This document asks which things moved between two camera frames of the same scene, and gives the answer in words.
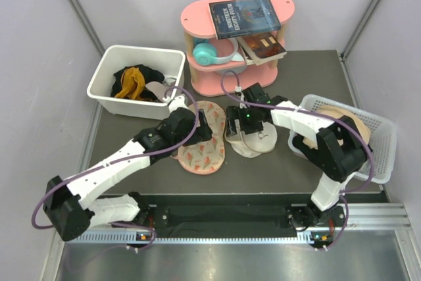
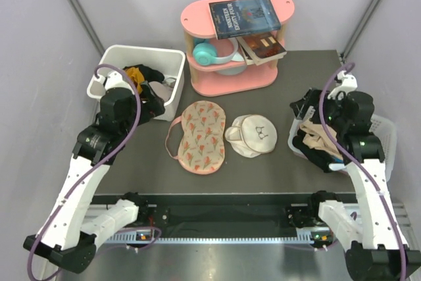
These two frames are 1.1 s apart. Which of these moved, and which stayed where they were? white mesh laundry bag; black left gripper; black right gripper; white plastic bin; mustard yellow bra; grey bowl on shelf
Moved: black right gripper; black left gripper
Stayed: white mesh laundry bag; mustard yellow bra; white plastic bin; grey bowl on shelf
